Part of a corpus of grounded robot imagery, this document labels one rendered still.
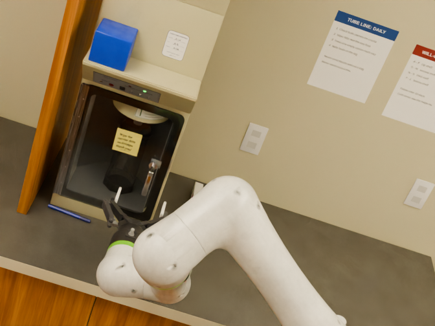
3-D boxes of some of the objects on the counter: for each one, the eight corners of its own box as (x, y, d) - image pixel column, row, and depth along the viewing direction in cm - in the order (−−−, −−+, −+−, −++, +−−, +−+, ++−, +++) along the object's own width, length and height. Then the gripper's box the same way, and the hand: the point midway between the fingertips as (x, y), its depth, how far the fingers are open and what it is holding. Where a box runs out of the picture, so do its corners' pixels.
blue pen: (48, 206, 247) (49, 203, 246) (90, 222, 247) (91, 219, 246) (47, 207, 246) (48, 204, 245) (89, 224, 246) (90, 221, 245)
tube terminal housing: (68, 163, 269) (126, -49, 231) (159, 192, 272) (231, -13, 234) (49, 203, 248) (109, -23, 209) (147, 235, 251) (224, 17, 212)
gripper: (177, 245, 211) (186, 201, 230) (87, 216, 209) (103, 174, 228) (168, 266, 215) (178, 220, 234) (80, 238, 213) (97, 195, 231)
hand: (141, 200), depth 230 cm, fingers open, 13 cm apart
